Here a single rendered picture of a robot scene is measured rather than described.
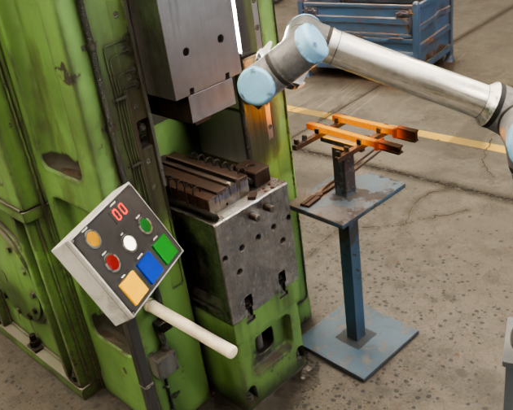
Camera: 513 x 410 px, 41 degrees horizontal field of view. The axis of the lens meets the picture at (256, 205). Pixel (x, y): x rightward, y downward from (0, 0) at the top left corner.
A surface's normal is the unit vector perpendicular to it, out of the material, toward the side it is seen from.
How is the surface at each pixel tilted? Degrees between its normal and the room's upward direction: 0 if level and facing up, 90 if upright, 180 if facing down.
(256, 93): 84
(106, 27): 90
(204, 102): 90
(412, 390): 0
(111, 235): 60
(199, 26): 90
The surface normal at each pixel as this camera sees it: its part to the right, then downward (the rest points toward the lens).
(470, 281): -0.13, -0.87
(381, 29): -0.58, 0.44
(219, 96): 0.71, 0.26
